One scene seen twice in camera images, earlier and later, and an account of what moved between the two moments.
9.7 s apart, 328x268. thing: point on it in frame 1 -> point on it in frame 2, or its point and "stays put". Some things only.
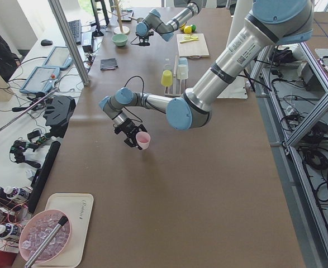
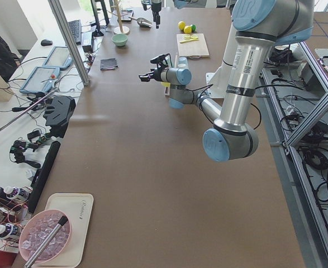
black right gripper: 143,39 -> 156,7
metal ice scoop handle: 46,242 stays put
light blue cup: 182,63 stays put
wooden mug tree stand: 123,30 stays put
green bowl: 119,39 stays put
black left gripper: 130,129 -> 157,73
